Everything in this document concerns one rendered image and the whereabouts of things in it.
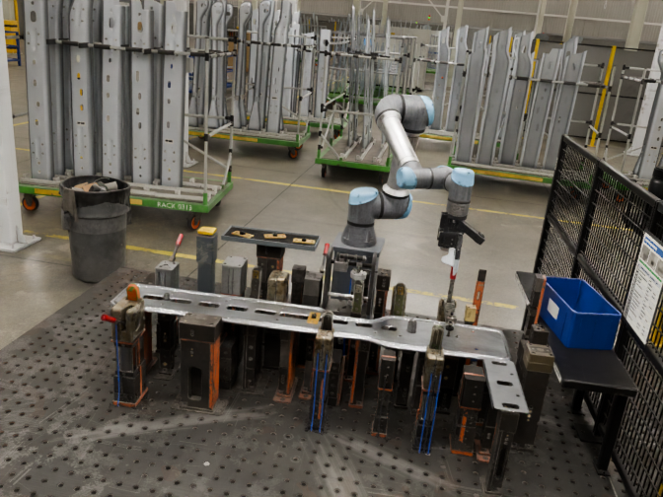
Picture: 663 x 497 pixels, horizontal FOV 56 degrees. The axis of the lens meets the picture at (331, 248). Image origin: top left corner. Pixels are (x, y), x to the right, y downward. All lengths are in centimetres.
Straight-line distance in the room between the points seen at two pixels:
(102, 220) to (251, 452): 301
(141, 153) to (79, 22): 131
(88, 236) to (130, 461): 296
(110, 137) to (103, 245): 192
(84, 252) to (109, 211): 38
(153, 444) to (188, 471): 17
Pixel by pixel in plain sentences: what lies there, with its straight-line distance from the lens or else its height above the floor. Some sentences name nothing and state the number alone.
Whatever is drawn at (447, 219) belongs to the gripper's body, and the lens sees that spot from 216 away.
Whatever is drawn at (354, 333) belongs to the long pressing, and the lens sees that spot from 211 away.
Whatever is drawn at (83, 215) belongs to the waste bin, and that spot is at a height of 54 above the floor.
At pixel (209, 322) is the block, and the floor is 103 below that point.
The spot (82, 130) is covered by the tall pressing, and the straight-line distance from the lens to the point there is 666.
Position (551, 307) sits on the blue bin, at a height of 110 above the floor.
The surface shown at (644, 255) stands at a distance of 215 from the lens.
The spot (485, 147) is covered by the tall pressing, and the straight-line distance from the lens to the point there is 890.
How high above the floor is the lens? 197
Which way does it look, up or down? 20 degrees down
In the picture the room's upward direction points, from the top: 5 degrees clockwise
